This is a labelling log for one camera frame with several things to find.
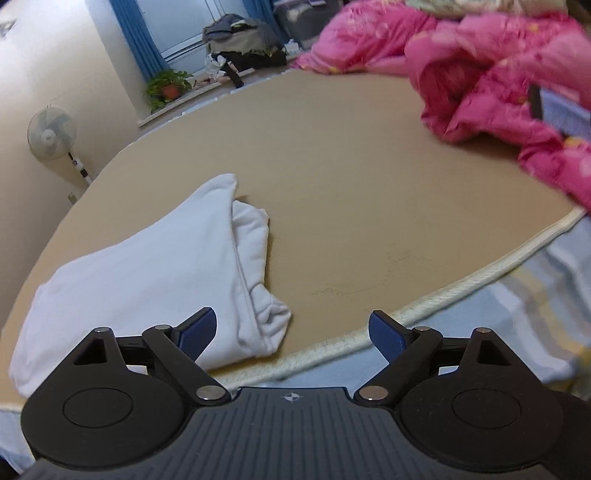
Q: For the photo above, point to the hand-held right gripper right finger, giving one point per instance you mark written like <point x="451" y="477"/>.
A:
<point x="388" y="334"/>

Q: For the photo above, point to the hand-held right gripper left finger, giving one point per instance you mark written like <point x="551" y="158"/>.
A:
<point x="196" y="334"/>

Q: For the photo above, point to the white long-sleeve shirt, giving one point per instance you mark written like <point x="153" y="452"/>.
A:
<point x="138" y="277"/>

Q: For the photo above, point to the pile of dark clothes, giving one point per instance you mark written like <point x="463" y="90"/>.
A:
<point x="244" y="41"/>

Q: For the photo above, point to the striped bed sheet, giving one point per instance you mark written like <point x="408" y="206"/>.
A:
<point x="508" y="323"/>

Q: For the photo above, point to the tan bed mat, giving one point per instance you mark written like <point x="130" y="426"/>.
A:
<point x="346" y="184"/>

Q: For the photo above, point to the white windowsill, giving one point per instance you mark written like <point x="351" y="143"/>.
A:
<point x="203" y="92"/>

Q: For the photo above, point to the white standing fan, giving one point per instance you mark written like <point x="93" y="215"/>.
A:
<point x="51" y="134"/>

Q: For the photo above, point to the potted green plant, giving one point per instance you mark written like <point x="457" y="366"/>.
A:
<point x="168" y="85"/>

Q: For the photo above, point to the pink floral quilt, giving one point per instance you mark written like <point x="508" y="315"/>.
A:
<point x="461" y="69"/>

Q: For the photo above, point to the blue-grey box with black edge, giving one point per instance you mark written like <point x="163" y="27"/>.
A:
<point x="563" y="113"/>

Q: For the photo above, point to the blue curtain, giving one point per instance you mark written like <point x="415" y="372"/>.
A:
<point x="138" y="37"/>
<point x="261" y="16"/>

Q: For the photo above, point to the dark grey bag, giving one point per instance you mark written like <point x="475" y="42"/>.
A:
<point x="304" y="18"/>

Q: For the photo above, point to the wall outlet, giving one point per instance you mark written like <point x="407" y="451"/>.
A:
<point x="72" y="197"/>

